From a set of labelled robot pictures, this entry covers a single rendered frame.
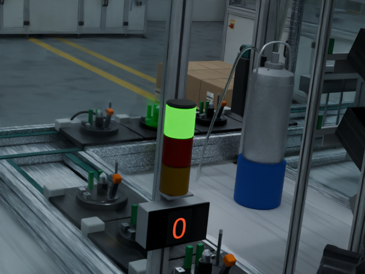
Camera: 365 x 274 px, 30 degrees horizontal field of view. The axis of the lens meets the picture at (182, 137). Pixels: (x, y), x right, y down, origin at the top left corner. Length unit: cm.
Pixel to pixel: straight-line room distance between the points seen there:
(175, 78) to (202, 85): 514
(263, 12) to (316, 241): 84
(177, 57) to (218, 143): 148
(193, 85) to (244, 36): 180
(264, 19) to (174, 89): 134
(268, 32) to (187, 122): 138
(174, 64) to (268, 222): 108
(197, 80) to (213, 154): 379
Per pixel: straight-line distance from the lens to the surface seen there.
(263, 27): 244
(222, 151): 259
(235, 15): 817
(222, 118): 271
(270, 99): 209
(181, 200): 118
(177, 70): 113
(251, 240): 198
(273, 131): 212
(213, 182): 237
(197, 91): 634
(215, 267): 152
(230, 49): 825
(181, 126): 110
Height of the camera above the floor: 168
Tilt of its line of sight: 17 degrees down
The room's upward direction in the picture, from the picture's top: 5 degrees clockwise
